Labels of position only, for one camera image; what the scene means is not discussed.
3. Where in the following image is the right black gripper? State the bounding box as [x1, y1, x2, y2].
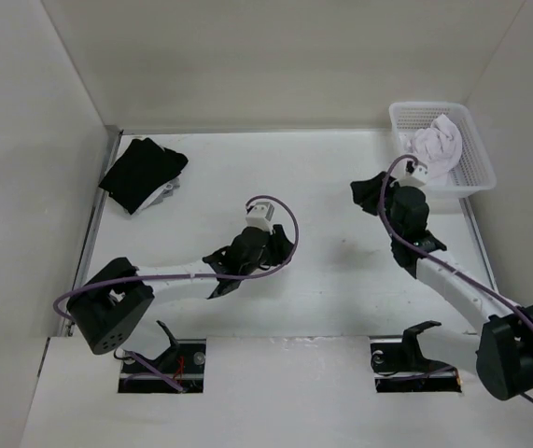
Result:
[351, 172, 405, 241]

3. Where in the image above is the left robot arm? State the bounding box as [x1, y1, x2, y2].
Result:
[66, 224, 297, 391]

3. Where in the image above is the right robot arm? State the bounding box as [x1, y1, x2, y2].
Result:
[350, 172, 533, 400]

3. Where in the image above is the folded grey white tank top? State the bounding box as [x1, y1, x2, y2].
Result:
[134, 177, 180, 215]

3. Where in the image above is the folded black tank top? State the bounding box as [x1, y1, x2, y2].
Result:
[99, 138, 189, 216]

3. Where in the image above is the white plastic basket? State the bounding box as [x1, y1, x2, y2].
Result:
[388, 102, 497, 199]

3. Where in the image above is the right metal table rail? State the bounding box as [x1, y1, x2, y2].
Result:
[459, 198, 498, 292]

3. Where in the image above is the metal table rail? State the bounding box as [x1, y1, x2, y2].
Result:
[459, 198, 498, 292]
[63, 124, 123, 337]

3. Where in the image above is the left metal table rail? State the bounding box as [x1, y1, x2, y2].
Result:
[63, 124, 123, 337]

